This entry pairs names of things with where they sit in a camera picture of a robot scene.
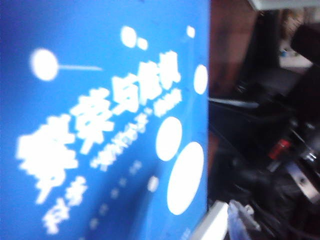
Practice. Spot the blue paperback book white circles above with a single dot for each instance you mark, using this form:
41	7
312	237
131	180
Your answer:
87	75

